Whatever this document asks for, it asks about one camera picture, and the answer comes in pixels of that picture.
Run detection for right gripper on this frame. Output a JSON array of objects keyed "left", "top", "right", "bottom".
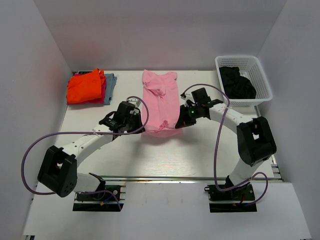
[{"left": 176, "top": 104, "right": 202, "bottom": 129}]

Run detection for pink t-shirt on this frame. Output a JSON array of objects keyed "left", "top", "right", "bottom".
[{"left": 142, "top": 70, "right": 181, "bottom": 138}]

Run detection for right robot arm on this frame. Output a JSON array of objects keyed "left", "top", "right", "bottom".
[{"left": 175, "top": 83, "right": 277, "bottom": 200}]

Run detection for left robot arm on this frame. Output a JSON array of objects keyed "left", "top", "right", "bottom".
[{"left": 37, "top": 98, "right": 145, "bottom": 200}]

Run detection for grey-blue folded t-shirt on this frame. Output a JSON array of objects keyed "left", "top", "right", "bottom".
[{"left": 103, "top": 73, "right": 118, "bottom": 105}]

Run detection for black clothes in basket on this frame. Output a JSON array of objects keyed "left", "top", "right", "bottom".
[{"left": 219, "top": 66, "right": 257, "bottom": 100}]

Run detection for orange folded t-shirt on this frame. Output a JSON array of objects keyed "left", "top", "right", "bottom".
[{"left": 66, "top": 68, "right": 106, "bottom": 105}]

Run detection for white plastic basket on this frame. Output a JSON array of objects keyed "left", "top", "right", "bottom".
[{"left": 215, "top": 55, "right": 273, "bottom": 107}]

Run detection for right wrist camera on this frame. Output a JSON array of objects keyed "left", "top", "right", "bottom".
[{"left": 180, "top": 92, "right": 195, "bottom": 107}]

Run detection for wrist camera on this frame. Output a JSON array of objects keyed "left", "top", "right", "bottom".
[
  {"left": 180, "top": 92, "right": 195, "bottom": 107},
  {"left": 126, "top": 97, "right": 141, "bottom": 108}
]

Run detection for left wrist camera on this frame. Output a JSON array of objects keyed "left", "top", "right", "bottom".
[{"left": 126, "top": 97, "right": 141, "bottom": 108}]

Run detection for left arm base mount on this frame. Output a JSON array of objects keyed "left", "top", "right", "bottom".
[{"left": 72, "top": 184, "right": 126, "bottom": 213}]

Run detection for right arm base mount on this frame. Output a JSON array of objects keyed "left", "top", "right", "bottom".
[{"left": 204, "top": 183, "right": 257, "bottom": 213}]

